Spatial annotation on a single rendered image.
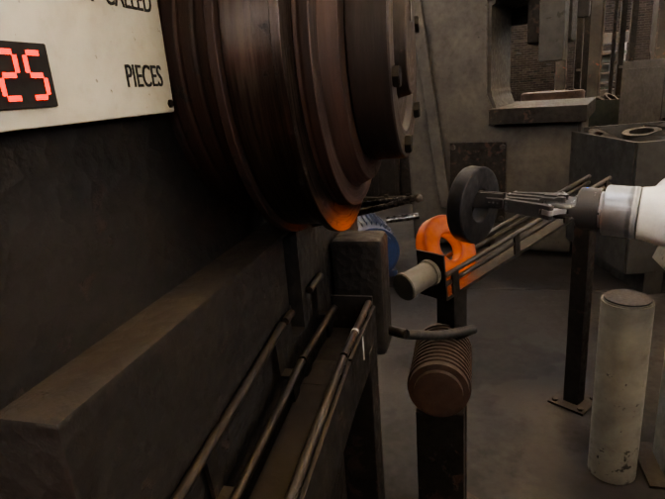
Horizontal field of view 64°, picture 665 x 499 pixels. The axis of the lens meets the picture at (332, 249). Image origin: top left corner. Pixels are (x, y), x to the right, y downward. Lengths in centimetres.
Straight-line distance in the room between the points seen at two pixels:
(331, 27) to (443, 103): 290
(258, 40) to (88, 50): 15
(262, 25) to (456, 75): 293
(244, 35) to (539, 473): 145
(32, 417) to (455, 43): 321
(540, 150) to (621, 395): 204
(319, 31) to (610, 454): 138
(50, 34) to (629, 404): 146
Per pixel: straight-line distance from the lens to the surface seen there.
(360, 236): 101
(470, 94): 341
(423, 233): 119
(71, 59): 48
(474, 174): 106
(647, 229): 101
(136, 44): 56
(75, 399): 44
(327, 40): 57
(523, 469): 171
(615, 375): 155
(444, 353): 114
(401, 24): 68
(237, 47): 55
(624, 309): 147
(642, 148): 278
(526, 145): 337
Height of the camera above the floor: 107
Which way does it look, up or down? 17 degrees down
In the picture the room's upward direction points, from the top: 4 degrees counter-clockwise
